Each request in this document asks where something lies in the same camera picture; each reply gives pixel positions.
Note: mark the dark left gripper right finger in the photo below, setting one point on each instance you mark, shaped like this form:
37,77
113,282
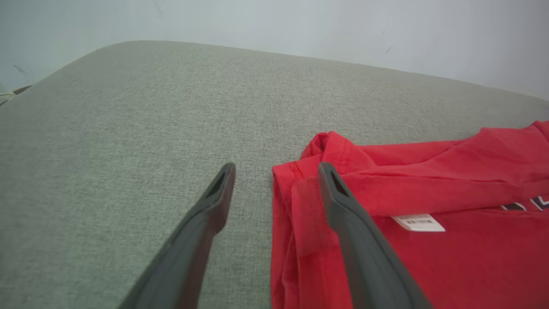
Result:
364,253

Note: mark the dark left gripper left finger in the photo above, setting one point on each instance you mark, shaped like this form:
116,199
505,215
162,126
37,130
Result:
188,249

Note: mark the red Bulls basketball jersey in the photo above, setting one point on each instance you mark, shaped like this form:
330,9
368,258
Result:
472,257

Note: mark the grey fabric sofa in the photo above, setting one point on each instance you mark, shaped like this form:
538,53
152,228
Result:
128,137

